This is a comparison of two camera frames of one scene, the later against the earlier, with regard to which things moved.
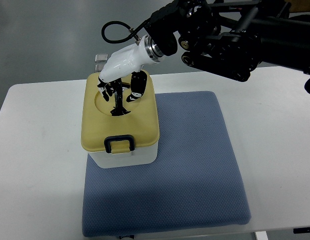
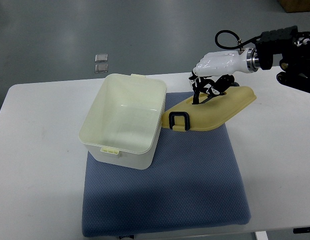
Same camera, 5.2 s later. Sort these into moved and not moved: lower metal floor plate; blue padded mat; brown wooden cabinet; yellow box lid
Moved: yellow box lid
Not moved: lower metal floor plate; blue padded mat; brown wooden cabinet
